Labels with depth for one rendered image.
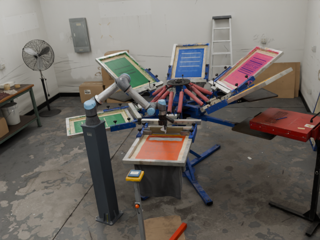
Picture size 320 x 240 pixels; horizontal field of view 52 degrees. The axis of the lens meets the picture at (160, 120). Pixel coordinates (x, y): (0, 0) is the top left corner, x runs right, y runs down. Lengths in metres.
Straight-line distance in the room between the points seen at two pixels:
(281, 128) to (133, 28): 5.05
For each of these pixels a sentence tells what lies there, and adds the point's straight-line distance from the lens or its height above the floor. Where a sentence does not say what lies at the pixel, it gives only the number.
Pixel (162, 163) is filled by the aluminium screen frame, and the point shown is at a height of 0.98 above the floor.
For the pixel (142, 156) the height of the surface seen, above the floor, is 0.95.
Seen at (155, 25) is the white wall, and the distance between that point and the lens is 7.47.
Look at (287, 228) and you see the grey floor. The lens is 3.82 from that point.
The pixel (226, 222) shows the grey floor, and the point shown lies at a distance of 3.80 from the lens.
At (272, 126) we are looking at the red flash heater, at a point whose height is 1.10.
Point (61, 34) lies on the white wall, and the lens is 8.36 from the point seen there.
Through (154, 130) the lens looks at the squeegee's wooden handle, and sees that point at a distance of 3.48.
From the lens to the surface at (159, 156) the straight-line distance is 3.10.
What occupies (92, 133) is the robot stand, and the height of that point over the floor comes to 1.12.
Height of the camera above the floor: 2.45
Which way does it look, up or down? 22 degrees down
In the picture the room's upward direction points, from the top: 5 degrees counter-clockwise
